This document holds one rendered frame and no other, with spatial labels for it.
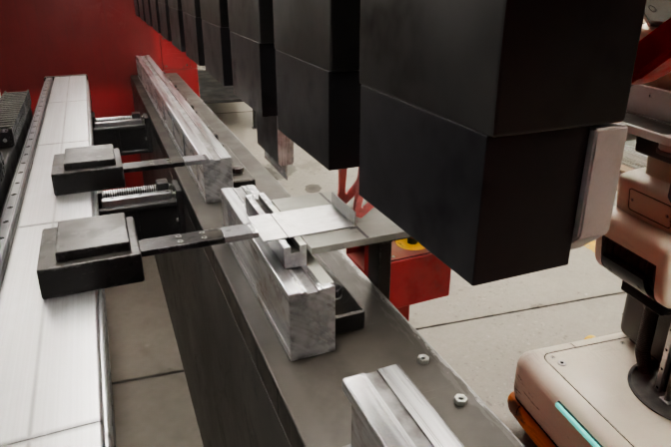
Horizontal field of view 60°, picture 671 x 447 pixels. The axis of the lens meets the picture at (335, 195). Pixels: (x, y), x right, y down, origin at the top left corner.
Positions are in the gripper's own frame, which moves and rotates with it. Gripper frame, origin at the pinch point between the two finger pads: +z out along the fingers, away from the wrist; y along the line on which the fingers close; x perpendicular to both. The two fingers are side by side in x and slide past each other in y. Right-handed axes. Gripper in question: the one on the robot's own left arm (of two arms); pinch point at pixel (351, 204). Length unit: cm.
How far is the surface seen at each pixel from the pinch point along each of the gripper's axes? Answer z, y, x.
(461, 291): 44, -117, 140
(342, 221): 2.3, 1.7, -1.1
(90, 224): 14.0, -1.8, -31.2
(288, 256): 7.9, 6.4, -8.9
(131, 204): 29, -58, -17
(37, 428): 20.4, 27.2, -33.3
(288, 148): -4.7, 3.6, -13.8
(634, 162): -50, -187, 285
